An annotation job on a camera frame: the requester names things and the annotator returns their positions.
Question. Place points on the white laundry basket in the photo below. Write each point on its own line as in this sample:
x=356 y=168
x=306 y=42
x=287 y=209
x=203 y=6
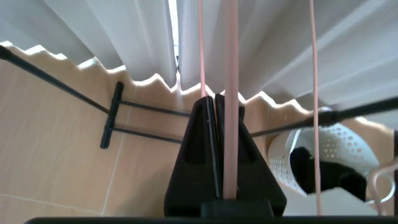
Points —
x=342 y=146

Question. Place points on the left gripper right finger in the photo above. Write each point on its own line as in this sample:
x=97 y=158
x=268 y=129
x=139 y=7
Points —
x=258 y=174

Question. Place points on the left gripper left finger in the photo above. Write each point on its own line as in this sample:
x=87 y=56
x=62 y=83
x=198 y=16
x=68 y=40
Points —
x=192 y=174

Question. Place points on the beige curtain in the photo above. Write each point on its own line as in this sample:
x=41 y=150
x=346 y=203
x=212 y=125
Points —
x=140 y=31

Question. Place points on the black garment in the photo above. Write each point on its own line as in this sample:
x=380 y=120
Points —
x=326 y=174

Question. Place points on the black clothes rack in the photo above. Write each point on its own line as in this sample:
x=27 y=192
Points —
x=112 y=115

